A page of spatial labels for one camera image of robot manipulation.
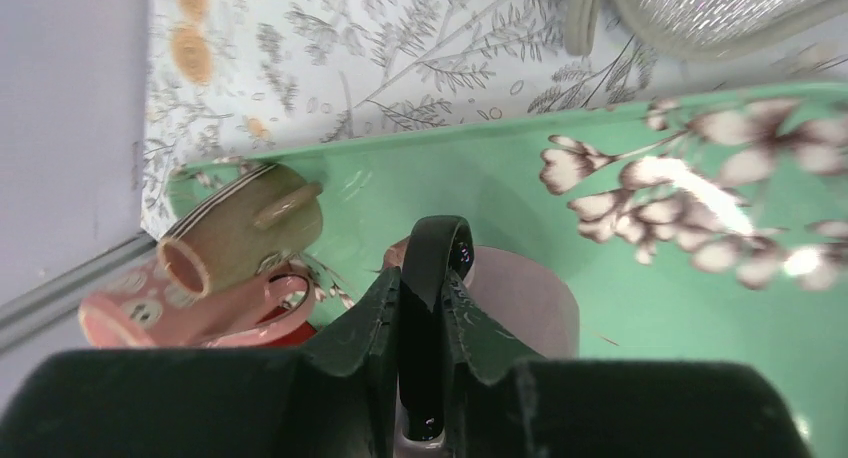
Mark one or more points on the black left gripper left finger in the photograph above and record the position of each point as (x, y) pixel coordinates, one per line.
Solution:
(333, 396)

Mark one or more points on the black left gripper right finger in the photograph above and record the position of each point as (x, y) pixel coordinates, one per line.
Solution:
(501, 399)

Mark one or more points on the purple mug black handle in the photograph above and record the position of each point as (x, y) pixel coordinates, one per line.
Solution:
(525, 309)

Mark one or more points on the red mug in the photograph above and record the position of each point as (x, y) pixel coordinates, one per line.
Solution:
(295, 337)

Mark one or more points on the brown small cup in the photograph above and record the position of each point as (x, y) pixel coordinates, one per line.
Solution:
(243, 230)

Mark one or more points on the pink tall cup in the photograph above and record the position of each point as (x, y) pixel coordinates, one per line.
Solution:
(144, 308)

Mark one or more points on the green floral tray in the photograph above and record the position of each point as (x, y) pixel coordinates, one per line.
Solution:
(709, 227)

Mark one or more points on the grey sponge pad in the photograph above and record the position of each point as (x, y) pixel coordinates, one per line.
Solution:
(700, 30)

